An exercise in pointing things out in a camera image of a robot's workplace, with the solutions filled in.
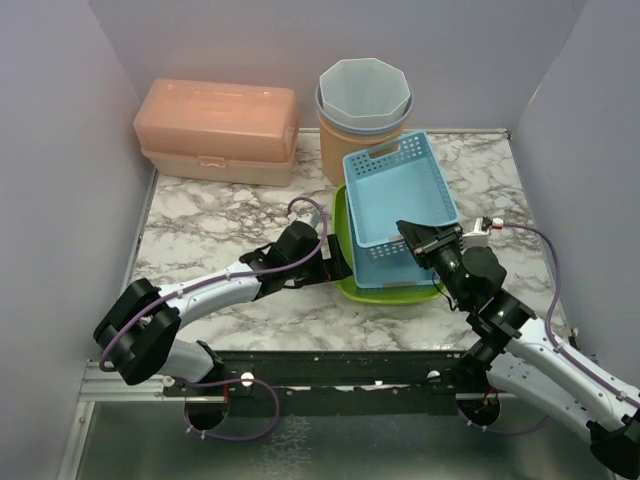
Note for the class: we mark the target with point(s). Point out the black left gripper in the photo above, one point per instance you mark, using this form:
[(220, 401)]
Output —
[(330, 269)]

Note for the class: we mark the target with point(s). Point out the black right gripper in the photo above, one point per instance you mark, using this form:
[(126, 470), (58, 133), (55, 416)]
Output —
[(425, 239)]

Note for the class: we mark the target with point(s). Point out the small blue perforated basket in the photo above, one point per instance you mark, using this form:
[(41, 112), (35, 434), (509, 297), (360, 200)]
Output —
[(392, 267)]

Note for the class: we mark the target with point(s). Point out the green plastic tray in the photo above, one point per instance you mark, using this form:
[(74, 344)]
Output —
[(348, 287)]

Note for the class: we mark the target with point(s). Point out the large blue perforated basket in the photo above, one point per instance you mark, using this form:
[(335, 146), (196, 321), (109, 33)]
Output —
[(399, 180)]

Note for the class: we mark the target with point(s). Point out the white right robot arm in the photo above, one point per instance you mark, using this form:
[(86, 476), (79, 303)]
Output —
[(518, 352)]

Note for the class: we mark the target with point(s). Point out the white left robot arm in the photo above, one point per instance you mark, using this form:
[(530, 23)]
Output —
[(138, 335)]

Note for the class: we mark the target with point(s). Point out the blue-grey round bin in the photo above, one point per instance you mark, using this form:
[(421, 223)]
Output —
[(386, 128)]

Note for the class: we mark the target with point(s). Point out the orange round bin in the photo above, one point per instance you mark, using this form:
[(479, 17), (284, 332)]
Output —
[(335, 144)]

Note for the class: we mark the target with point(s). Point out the white faceted bin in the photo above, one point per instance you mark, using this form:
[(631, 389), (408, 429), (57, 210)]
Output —
[(364, 93)]

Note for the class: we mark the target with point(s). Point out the orange plastic toolbox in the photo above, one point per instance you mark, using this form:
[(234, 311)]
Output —
[(220, 132)]

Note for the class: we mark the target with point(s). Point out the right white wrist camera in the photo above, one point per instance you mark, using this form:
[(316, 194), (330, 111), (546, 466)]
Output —
[(483, 226)]

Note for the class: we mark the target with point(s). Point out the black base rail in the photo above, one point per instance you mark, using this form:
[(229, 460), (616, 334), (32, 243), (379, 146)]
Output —
[(335, 383)]

